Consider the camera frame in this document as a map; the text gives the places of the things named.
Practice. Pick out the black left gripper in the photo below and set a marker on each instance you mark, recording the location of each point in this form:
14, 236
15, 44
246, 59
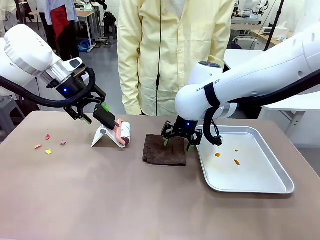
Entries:
75, 87

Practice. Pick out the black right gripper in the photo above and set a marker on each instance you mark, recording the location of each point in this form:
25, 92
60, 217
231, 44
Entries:
183, 128

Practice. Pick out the dark brown cloth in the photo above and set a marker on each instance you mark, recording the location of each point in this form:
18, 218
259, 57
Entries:
162, 152

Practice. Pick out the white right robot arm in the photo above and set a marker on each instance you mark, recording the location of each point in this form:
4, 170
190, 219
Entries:
250, 82

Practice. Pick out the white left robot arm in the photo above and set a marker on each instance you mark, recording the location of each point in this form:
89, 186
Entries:
22, 50

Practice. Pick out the white folding stand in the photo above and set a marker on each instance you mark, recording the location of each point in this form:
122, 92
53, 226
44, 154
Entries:
105, 135

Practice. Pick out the pink paper scrap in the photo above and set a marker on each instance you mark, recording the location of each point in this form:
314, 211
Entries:
63, 142
47, 136

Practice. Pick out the yellow paper scrap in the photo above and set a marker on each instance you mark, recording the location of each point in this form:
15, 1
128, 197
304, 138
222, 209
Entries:
48, 151

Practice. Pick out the salmon paper scrap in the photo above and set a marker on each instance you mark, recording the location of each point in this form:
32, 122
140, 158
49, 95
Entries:
38, 146

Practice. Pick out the blue plastic bag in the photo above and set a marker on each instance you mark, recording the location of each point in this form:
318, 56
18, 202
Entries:
84, 46

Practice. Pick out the silver metal tray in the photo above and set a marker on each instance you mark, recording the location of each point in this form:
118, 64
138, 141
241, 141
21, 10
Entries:
245, 162

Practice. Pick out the grey stool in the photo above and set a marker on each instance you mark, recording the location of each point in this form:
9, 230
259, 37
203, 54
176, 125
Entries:
10, 112

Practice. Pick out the black backpack on chair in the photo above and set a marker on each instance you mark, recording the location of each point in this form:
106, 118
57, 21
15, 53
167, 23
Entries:
110, 21

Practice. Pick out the person in yellow coat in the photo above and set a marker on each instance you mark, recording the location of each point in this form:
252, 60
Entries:
175, 50

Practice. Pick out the person with red apron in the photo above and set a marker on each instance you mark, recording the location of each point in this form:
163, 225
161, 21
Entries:
63, 22

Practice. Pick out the wooden top desk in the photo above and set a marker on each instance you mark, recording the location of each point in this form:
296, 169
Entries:
87, 15

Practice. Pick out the white table with leg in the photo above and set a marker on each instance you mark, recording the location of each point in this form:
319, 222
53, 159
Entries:
295, 107

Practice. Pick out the long wooden top bench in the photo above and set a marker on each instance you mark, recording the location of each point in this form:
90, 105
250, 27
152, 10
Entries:
272, 37

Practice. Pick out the small grey device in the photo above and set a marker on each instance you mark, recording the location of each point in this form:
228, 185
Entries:
267, 30

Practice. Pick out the black tripod pole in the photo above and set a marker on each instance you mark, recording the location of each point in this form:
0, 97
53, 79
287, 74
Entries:
273, 25

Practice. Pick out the white tissue box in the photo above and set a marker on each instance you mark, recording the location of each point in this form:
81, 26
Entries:
283, 29

